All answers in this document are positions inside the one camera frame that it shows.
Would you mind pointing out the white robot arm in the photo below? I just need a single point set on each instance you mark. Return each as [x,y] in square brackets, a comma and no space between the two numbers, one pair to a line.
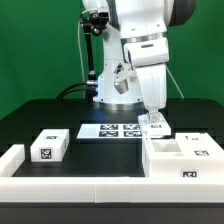
[135,49]

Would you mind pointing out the white cabinet door panel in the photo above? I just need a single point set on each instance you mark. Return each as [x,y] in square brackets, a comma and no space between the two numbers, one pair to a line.
[198,145]
[157,129]

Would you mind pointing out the white small cabinet top block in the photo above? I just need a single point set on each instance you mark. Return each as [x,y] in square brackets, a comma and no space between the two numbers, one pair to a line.
[50,145]

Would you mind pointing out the white cabinet body box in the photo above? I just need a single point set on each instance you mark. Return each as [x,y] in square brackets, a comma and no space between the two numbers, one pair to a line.
[162,158]

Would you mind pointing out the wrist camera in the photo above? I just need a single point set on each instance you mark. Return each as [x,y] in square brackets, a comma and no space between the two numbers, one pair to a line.
[125,80]

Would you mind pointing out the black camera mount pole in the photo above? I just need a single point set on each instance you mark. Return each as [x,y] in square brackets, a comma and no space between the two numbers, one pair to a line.
[90,43]

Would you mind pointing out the white U-shaped fence wall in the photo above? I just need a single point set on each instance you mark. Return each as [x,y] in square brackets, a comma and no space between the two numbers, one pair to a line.
[100,190]

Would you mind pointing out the white marker base sheet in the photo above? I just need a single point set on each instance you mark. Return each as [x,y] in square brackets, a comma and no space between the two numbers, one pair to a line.
[109,131]

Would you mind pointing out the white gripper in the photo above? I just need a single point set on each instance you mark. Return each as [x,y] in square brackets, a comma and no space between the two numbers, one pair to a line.
[152,81]

